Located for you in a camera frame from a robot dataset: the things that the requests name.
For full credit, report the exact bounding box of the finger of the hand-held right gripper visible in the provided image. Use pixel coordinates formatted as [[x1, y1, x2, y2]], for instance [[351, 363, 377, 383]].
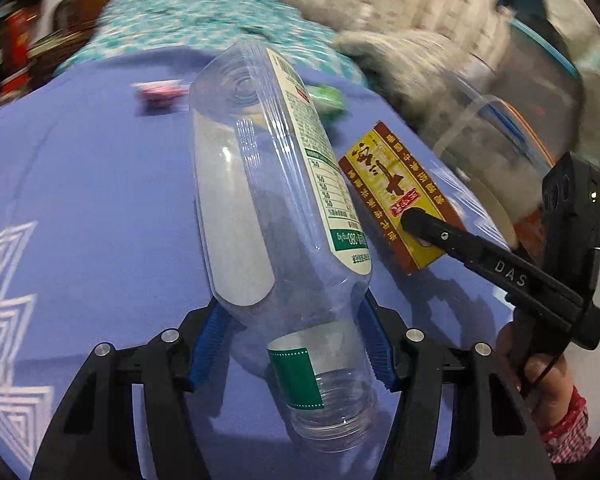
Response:
[[399, 207, 600, 352]]

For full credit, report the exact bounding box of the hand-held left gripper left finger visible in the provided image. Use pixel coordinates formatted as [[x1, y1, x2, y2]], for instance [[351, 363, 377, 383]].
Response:
[[30, 300, 233, 480]]

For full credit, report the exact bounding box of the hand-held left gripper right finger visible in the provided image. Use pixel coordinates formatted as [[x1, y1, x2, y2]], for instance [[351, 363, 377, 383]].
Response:
[[356, 291, 556, 480]]

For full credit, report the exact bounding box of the yellow brown cardboard box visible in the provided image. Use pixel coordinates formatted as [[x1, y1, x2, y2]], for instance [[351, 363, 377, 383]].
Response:
[[337, 120, 468, 277]]

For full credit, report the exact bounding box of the clear plastic bottle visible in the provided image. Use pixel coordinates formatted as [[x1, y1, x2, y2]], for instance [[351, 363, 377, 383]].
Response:
[[187, 40, 381, 453]]

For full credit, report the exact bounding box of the person's right forearm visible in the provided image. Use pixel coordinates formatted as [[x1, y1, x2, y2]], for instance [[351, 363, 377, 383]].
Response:
[[539, 385, 595, 465]]

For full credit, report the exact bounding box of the person's right hand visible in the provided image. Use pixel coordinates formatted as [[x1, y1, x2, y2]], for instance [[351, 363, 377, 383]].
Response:
[[495, 317, 577, 433]]

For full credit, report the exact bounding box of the clear plastic storage box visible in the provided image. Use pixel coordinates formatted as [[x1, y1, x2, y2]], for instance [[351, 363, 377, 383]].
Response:
[[427, 7, 588, 248]]

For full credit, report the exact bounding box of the blue printed cloth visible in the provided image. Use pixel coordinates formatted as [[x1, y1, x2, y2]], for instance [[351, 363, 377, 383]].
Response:
[[0, 42, 531, 480]]

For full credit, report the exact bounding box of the grey patterned blanket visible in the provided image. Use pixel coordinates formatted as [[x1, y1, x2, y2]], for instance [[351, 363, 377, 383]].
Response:
[[330, 27, 483, 133]]

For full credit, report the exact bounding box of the green crumpled packet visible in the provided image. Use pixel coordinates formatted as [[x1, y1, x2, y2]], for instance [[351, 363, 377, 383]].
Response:
[[305, 84, 349, 122]]

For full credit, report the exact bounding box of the pink candy wrapper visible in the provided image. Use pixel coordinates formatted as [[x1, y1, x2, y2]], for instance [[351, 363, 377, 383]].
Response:
[[132, 80, 190, 111]]

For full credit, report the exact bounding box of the teal patterned quilt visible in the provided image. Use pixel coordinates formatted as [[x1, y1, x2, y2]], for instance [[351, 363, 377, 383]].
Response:
[[55, 0, 370, 92]]

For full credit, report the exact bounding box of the red bag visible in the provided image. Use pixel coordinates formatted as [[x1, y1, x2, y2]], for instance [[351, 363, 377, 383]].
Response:
[[0, 7, 37, 98]]

